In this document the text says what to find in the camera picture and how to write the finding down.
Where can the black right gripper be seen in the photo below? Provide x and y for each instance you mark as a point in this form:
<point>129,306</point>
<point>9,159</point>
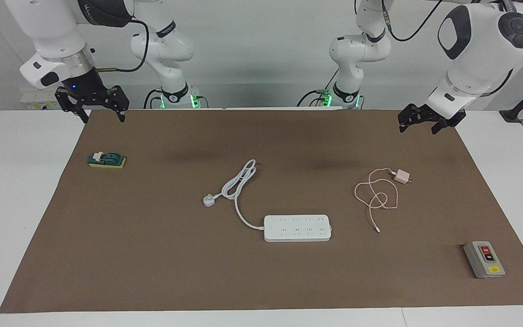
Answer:
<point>84,88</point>

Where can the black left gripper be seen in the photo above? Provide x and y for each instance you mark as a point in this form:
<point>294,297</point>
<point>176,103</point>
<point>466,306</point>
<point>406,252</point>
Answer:
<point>434,112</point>

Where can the pink charger adapter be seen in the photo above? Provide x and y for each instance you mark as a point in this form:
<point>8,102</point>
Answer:
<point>402,176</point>

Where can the white power strip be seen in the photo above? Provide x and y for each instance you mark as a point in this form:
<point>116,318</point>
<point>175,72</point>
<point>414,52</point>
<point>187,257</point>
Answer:
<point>298,229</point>

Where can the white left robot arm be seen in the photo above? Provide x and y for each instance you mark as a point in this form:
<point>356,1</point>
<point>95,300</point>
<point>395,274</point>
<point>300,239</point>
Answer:
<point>470,54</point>

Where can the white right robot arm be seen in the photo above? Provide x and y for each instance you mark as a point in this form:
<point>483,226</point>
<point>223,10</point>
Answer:
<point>48,32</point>

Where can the white box behind table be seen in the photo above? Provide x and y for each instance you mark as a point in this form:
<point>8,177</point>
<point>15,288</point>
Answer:
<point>32,101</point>

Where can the brown table mat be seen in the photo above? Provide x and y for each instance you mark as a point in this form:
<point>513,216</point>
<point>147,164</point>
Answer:
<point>243,272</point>

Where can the grey on-off switch box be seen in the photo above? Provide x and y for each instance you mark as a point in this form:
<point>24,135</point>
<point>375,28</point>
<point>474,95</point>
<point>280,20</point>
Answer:
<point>484,261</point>

